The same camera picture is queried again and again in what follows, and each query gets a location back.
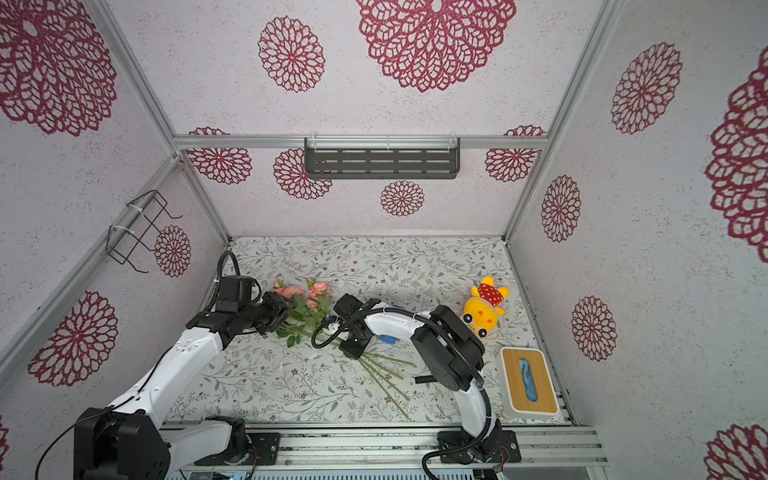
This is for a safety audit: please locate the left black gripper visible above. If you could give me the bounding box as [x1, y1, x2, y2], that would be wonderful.
[241, 291, 299, 336]

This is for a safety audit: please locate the pink artificial flower bouquet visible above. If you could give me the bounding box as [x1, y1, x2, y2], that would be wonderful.
[272, 279, 418, 420]

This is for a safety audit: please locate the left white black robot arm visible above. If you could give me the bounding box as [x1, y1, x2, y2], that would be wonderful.
[73, 275, 296, 479]

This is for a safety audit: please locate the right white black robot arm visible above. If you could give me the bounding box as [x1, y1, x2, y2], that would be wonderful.
[330, 294, 495, 442]

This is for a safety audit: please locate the black wristwatch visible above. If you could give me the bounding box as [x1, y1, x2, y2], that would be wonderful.
[414, 375, 437, 385]

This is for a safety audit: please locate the yellow plush toy red hat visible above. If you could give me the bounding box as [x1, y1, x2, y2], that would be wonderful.
[461, 276, 510, 338]

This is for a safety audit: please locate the wooden lid tissue box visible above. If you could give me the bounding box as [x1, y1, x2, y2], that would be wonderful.
[498, 347, 560, 420]

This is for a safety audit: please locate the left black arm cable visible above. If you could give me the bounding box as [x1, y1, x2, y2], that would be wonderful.
[34, 250, 241, 480]

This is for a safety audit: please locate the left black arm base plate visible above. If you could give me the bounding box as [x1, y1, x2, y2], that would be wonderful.
[194, 416, 281, 466]

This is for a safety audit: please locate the grey wall shelf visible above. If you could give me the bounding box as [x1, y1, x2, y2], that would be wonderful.
[304, 137, 461, 180]

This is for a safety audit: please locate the right black corrugated cable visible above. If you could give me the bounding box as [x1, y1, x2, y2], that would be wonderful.
[310, 307, 496, 480]

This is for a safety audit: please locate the black wire wall rack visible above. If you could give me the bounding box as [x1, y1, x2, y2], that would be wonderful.
[105, 189, 182, 274]

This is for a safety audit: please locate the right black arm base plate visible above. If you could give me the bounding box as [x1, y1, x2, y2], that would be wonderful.
[437, 430, 522, 465]

